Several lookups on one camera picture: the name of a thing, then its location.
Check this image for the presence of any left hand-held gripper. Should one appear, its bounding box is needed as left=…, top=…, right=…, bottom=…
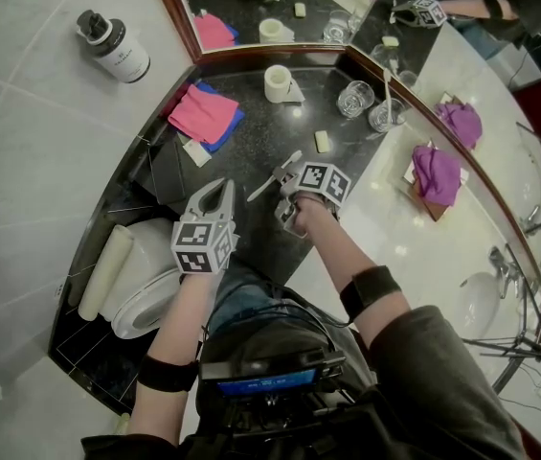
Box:
left=169, top=178, right=241, bottom=276

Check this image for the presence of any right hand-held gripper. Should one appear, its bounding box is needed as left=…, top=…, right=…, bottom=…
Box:
left=272, top=161, right=351, bottom=236

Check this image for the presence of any white toothbrush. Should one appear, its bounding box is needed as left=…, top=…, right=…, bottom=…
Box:
left=246, top=149, right=304, bottom=203
left=382, top=68, right=396, bottom=117

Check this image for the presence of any clear glass cup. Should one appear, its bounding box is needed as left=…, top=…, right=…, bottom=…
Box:
left=368, top=97, right=408, bottom=134
left=336, top=80, right=376, bottom=120

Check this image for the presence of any person's right forearm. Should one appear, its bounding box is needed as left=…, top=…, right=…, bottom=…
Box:
left=298, top=197, right=414, bottom=350

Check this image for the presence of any person's left forearm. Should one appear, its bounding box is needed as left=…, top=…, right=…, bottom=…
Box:
left=124, top=269, right=221, bottom=446

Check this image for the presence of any person's right hand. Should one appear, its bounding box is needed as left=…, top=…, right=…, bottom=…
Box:
left=290, top=194, right=325, bottom=239

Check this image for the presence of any small white packet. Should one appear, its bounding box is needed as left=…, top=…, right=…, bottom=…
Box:
left=180, top=137, right=213, bottom=167

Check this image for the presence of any cream soap bar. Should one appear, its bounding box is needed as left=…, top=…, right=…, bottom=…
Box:
left=313, top=129, right=334, bottom=154

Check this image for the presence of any black flat box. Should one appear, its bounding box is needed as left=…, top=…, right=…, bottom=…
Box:
left=148, top=138, right=189, bottom=206

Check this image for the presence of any blue towel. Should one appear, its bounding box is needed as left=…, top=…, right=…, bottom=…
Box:
left=186, top=80, right=246, bottom=154

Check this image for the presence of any pink towel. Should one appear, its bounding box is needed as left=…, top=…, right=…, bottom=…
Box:
left=167, top=83, right=240, bottom=145

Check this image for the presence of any rolled cream towel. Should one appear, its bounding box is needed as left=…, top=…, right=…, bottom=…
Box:
left=77, top=224, right=135, bottom=323

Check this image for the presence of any black right armband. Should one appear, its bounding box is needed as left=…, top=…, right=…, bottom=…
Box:
left=339, top=264, right=404, bottom=324

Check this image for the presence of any black armband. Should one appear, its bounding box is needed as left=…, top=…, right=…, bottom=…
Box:
left=136, top=354, right=200, bottom=394
left=339, top=264, right=404, bottom=324

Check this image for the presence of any purple cloth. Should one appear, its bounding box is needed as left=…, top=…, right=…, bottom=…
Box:
left=411, top=144, right=463, bottom=207

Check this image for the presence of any brown wooden tray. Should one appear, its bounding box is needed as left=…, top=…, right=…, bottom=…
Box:
left=400, top=160, right=470, bottom=223

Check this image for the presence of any wood-framed mirror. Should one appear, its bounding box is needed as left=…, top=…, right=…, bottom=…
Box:
left=147, top=0, right=541, bottom=368

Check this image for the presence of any black left armband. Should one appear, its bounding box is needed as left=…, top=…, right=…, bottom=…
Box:
left=136, top=354, right=200, bottom=394

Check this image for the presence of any black and white pump bottle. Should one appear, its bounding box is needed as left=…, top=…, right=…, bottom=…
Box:
left=75, top=9, right=152, bottom=85

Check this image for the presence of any black chest-mounted device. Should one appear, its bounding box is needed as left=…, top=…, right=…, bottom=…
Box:
left=196, top=346, right=349, bottom=402

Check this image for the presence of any white sink basin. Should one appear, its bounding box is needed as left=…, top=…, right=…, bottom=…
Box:
left=450, top=270, right=502, bottom=343

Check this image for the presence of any person's dark clothing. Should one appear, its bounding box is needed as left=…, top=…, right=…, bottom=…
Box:
left=80, top=256, right=532, bottom=460

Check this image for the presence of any chrome faucet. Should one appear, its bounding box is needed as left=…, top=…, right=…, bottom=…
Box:
left=486, top=244, right=526, bottom=301

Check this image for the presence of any metal tripod stand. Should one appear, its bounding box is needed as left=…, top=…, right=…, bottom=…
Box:
left=460, top=242, right=541, bottom=397

